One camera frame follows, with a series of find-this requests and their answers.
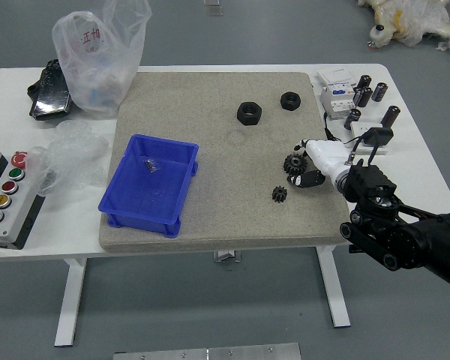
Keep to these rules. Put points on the big black hex nut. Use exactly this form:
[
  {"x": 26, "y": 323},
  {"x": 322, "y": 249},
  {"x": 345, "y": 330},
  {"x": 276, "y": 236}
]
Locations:
[{"x": 243, "y": 116}]

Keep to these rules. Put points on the black plug adapter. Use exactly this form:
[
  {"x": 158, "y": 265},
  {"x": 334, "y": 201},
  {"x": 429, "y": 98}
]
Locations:
[{"x": 384, "y": 134}]

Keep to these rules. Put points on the blue plastic box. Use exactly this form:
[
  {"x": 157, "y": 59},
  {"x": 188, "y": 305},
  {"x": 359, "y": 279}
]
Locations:
[{"x": 150, "y": 198}]

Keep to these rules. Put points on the small black gear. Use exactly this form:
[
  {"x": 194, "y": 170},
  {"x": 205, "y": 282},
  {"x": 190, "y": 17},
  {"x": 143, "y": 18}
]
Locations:
[{"x": 280, "y": 195}]

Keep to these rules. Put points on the small black hex nut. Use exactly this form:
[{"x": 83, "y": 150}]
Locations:
[{"x": 285, "y": 103}]

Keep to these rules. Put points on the clear crumpled plastic wrap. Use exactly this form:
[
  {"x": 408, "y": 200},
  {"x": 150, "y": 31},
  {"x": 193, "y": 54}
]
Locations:
[{"x": 71, "y": 153}]

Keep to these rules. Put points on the grey metal floor plate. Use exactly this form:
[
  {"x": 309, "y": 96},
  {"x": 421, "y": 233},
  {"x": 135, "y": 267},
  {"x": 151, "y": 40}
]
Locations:
[{"x": 210, "y": 352}]

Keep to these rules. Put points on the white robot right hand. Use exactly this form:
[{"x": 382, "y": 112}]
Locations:
[{"x": 328, "y": 155}]

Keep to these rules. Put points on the white flat switch box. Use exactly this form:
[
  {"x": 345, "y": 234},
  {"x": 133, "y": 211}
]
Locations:
[{"x": 335, "y": 77}]

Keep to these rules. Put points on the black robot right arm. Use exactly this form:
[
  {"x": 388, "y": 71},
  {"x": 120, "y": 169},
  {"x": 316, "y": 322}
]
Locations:
[{"x": 405, "y": 236}]

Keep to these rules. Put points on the small bagged metal part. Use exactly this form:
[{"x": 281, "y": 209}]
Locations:
[{"x": 151, "y": 165}]

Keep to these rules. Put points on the black glossy plastic package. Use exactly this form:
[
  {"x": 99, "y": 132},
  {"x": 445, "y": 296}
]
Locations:
[{"x": 48, "y": 97}]

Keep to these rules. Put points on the grey-brown table mat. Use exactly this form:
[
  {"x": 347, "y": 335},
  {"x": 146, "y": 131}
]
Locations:
[{"x": 217, "y": 187}]

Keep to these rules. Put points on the small metal floor fixture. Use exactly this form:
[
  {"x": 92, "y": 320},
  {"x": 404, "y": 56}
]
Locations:
[{"x": 213, "y": 6}]

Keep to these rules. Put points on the big black gear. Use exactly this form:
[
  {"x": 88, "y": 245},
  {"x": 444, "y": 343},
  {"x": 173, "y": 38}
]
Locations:
[{"x": 293, "y": 164}]

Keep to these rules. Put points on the white power socket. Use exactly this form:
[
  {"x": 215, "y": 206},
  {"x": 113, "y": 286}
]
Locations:
[{"x": 360, "y": 128}]

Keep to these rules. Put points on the white circuit breaker blue label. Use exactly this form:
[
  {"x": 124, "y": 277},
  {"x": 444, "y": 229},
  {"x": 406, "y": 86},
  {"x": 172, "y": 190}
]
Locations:
[{"x": 335, "y": 101}]

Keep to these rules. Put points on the white table leg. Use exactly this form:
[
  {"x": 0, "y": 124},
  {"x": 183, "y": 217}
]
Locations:
[
  {"x": 333, "y": 288},
  {"x": 69, "y": 300}
]

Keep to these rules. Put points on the white plastic bag red print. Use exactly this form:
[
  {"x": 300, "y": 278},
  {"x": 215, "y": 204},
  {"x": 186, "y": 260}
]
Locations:
[{"x": 97, "y": 75}]

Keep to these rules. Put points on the plush toy in plastic wrap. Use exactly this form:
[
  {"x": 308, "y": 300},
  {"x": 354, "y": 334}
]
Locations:
[{"x": 416, "y": 18}]

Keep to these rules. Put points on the metal bracket under table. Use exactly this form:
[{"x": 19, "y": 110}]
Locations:
[{"x": 227, "y": 256}]

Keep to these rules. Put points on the grey push-button control box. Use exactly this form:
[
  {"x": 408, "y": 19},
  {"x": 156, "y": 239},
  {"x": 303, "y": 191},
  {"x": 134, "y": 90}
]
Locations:
[{"x": 7, "y": 202}]

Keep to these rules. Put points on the black cylinder capacitor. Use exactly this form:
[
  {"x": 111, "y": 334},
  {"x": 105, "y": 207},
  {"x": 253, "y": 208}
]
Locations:
[
  {"x": 367, "y": 96},
  {"x": 380, "y": 92},
  {"x": 357, "y": 96},
  {"x": 365, "y": 80},
  {"x": 391, "y": 116},
  {"x": 352, "y": 119}
]

